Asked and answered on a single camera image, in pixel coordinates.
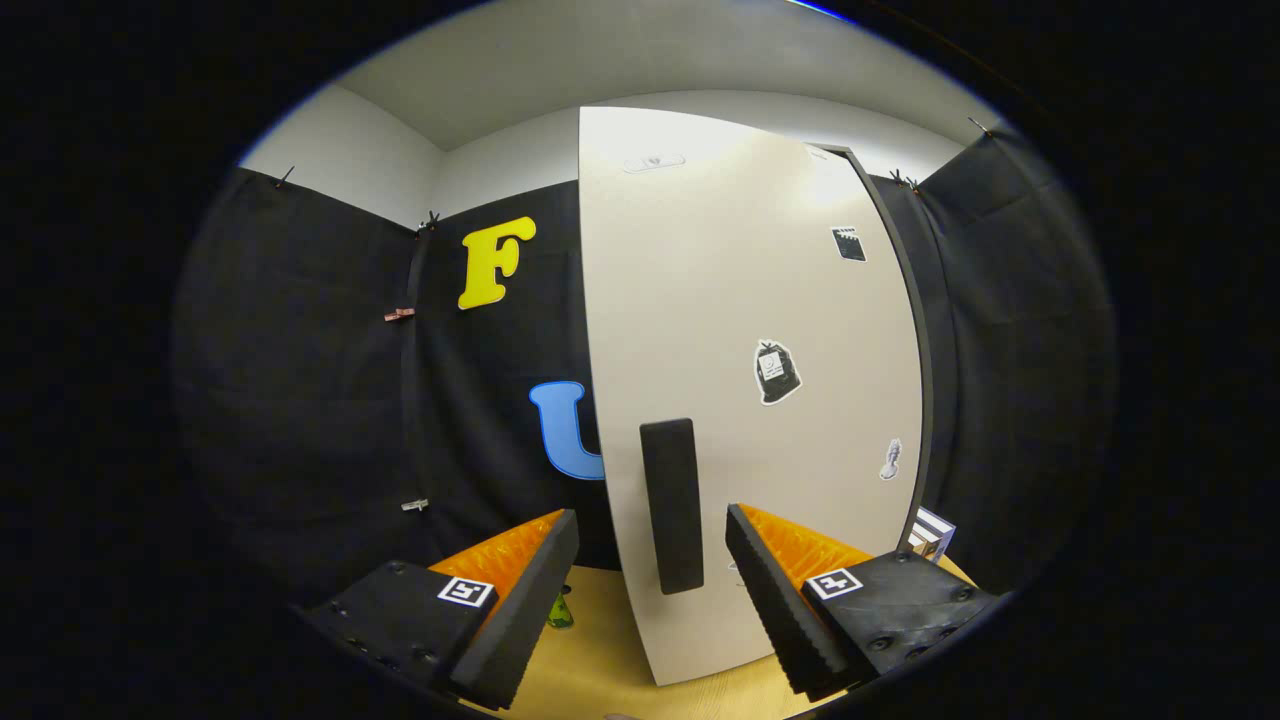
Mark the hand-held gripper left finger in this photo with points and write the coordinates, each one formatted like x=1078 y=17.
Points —
x=530 y=600

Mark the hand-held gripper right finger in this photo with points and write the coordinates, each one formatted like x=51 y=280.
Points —
x=770 y=600

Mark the green label bottle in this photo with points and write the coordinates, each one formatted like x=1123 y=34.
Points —
x=558 y=612

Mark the black backdrop cloth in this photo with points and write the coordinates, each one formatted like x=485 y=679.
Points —
x=300 y=420

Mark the pink cloth clip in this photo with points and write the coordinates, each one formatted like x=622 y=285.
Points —
x=399 y=315

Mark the long ceiling light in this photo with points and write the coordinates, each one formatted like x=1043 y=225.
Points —
x=815 y=8

